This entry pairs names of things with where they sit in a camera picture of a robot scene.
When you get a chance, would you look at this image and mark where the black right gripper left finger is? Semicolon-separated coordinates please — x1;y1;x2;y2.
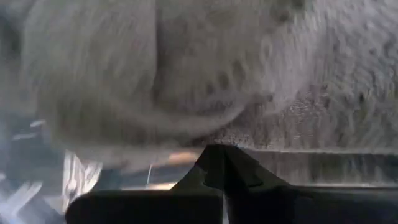
64;144;226;224

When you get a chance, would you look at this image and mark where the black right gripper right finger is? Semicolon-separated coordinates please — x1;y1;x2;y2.
223;144;398;224

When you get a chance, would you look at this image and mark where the dark grey knit towel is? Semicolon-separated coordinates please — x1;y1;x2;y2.
0;0;398;175

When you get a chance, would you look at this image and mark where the white black-striped towel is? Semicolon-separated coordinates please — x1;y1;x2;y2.
60;149;104;214

